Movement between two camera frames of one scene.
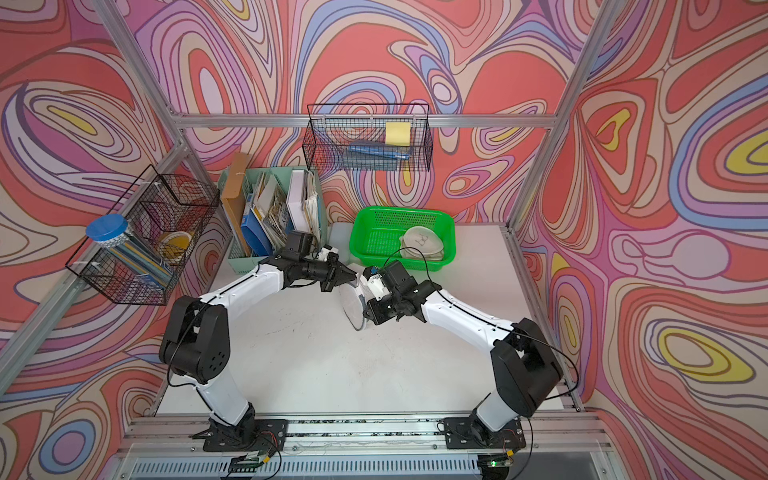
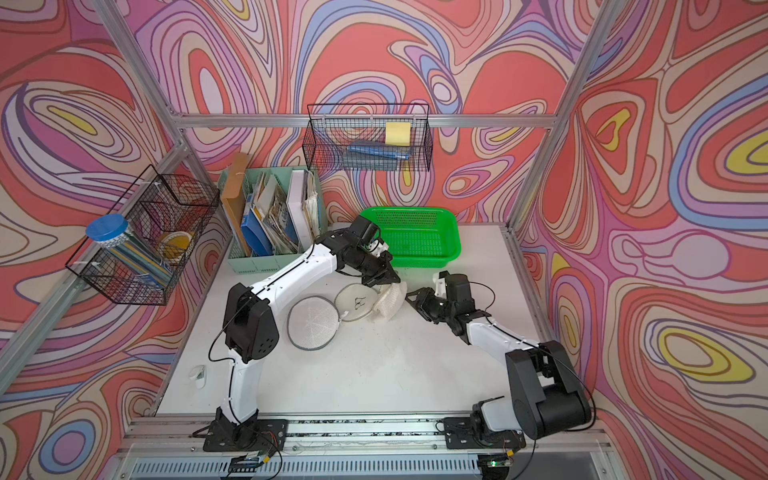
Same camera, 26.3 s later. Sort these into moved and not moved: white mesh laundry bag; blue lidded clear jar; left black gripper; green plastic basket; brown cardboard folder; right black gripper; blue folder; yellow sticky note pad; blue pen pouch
Moved: left black gripper; right black gripper; white mesh laundry bag
Not moved: green plastic basket; blue lidded clear jar; blue folder; yellow sticky note pad; blue pen pouch; brown cardboard folder
